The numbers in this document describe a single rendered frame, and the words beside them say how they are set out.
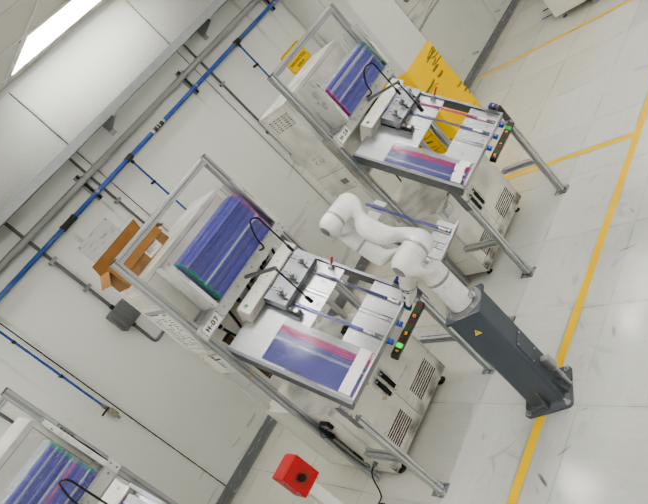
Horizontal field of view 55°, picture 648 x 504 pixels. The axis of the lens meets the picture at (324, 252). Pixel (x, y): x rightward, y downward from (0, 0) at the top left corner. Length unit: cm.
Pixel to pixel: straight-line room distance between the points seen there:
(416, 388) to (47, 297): 242
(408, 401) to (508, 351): 84
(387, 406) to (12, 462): 183
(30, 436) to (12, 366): 137
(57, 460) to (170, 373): 188
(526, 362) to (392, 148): 159
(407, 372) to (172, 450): 187
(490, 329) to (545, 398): 52
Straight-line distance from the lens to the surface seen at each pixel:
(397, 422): 359
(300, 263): 337
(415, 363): 368
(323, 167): 413
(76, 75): 494
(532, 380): 316
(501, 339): 296
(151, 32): 530
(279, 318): 327
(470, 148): 396
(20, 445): 308
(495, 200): 443
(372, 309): 323
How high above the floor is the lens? 224
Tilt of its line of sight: 20 degrees down
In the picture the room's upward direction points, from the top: 46 degrees counter-clockwise
